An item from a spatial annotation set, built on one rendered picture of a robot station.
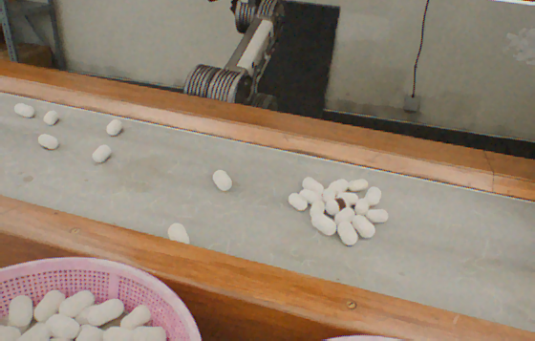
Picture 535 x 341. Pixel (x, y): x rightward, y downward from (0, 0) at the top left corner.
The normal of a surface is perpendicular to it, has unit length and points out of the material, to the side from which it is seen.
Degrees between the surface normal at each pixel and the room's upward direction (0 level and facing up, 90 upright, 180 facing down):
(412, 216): 0
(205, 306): 90
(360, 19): 90
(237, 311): 90
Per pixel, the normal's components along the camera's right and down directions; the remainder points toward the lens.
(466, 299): 0.10, -0.86
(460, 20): -0.17, 0.48
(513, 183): -0.11, -0.28
